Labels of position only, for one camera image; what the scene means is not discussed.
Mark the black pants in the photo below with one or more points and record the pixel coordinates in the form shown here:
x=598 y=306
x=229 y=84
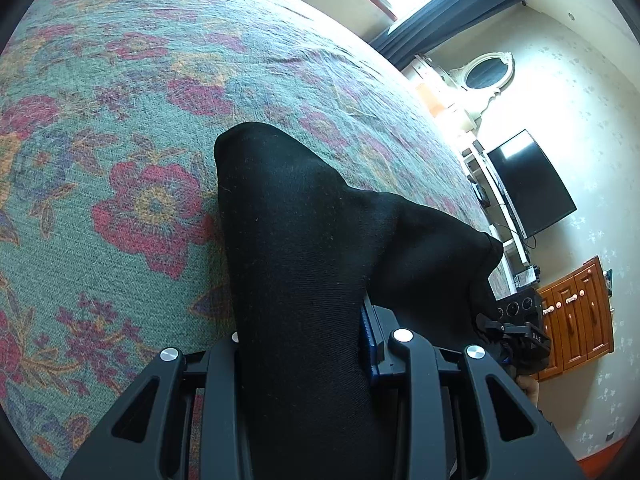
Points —
x=310 y=285

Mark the white dressing table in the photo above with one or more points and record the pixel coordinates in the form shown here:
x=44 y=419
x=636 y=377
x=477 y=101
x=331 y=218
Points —
x=440 y=100

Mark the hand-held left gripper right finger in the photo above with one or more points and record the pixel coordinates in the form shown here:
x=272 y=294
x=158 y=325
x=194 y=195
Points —
x=367 y=346

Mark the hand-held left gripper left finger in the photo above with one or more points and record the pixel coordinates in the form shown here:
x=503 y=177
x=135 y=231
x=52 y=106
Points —
x=220 y=380

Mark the dark curtain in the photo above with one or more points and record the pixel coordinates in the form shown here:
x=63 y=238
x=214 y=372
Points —
x=450 y=20

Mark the black flat television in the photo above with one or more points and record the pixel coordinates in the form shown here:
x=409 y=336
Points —
x=532 y=185

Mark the oval white-framed mirror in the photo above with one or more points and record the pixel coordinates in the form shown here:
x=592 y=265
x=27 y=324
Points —
x=489 y=72

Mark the floral bed blanket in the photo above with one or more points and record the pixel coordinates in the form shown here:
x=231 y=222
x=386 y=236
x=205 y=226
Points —
x=125 y=135

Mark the wooden cabinet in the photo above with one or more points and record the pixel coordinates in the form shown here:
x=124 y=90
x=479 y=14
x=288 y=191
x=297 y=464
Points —
x=580 y=320

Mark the white television stand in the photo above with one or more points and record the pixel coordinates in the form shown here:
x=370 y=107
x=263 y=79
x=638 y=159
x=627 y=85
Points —
x=500 y=220

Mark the person's right hand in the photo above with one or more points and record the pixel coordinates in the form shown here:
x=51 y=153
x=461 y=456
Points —
x=528 y=389

